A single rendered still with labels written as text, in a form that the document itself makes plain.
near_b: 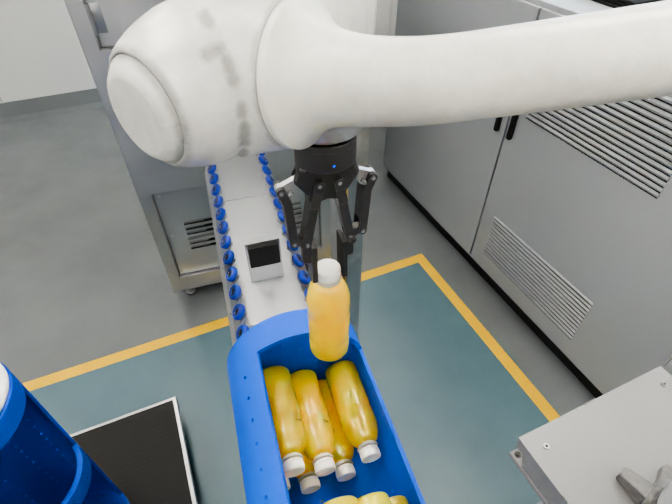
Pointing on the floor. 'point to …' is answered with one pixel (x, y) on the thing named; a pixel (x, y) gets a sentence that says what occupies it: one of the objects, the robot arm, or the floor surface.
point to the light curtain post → (356, 235)
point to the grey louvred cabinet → (553, 206)
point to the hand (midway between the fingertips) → (327, 257)
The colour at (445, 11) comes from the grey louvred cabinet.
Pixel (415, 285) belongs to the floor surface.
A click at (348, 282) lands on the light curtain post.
